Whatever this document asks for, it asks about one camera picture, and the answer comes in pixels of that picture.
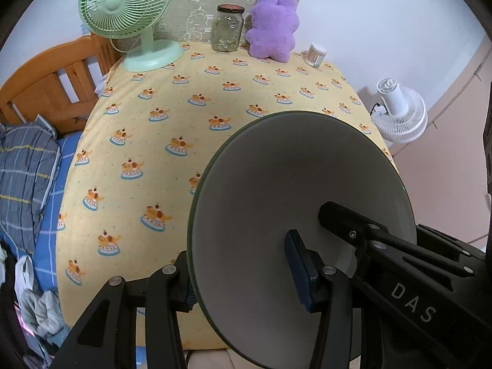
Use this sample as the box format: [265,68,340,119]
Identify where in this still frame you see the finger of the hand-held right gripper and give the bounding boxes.
[417,224,487,261]
[319,202,485,274]

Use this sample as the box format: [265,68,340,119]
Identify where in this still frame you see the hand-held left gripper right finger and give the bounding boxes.
[284,229,364,369]

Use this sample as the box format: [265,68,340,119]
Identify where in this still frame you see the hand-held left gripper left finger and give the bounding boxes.
[50,250,200,369]

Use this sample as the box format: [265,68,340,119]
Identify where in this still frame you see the beige leaf-pattern ceramic bowl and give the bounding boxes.
[188,111,418,369]

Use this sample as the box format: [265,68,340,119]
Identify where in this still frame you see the beige door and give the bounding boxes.
[392,38,492,247]

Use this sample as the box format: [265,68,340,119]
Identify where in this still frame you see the white desk fan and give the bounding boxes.
[371,78,428,144]

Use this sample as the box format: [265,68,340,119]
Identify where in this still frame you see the yellow printed tablecloth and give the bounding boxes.
[56,40,398,350]

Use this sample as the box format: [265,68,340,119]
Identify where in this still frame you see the blue checked bedsheet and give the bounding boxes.
[17,131,83,300]

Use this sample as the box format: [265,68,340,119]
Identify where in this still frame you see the grey white garment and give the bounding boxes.
[19,288,72,348]

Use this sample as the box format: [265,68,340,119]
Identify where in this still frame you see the cotton swab container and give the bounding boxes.
[306,42,327,68]

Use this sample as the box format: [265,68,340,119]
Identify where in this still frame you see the grey plaid pillow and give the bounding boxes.
[0,113,62,256]

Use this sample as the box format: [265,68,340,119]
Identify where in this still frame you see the purple plush toy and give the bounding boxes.
[245,0,300,63]

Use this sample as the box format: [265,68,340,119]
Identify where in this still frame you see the glass jar dark lid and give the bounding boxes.
[211,4,246,53]

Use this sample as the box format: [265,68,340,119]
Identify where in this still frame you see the wooden bed headboard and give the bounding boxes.
[0,34,124,135]

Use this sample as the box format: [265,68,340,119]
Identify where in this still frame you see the green desk fan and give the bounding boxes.
[79,0,184,72]

